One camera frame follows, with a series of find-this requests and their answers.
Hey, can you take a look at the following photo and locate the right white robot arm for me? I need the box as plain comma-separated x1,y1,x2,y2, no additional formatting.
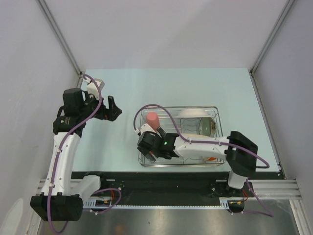
137,124,257,196

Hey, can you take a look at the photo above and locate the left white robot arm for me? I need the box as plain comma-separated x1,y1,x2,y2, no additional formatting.
30,88,122,221

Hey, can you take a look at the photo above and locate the white slotted cable duct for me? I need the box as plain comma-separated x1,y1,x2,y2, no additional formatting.
83,197,244,212

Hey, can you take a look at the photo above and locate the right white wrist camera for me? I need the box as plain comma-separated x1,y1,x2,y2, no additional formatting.
134,123,156,136

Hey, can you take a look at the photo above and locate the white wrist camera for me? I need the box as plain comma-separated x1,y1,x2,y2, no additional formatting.
134,123,156,136
84,78,105,100

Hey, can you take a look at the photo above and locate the beige pink floral plate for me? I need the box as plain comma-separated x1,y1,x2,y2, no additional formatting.
182,133,214,141

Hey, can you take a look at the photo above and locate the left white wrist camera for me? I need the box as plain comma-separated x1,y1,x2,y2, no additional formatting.
84,78,105,100

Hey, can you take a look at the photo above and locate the green ceramic bowl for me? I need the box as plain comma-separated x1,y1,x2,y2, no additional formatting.
199,117,218,137

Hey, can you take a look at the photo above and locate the pink plastic cup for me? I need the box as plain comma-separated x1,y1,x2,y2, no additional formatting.
146,112,160,131

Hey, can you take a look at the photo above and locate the chrome wire dish rack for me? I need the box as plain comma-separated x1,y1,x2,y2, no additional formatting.
136,105,225,167

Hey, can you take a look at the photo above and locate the aluminium frame profile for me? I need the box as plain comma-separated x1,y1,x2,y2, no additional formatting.
37,175,300,199

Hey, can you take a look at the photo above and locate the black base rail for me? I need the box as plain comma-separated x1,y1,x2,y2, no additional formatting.
70,171,286,206

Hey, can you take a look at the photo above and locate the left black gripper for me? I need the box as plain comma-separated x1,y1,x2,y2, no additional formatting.
79,91,121,121

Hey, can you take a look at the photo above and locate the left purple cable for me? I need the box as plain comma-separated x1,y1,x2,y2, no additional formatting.
47,74,122,233

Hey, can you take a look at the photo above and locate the white ceramic plate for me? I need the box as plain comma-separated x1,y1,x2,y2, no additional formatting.
176,108,211,118

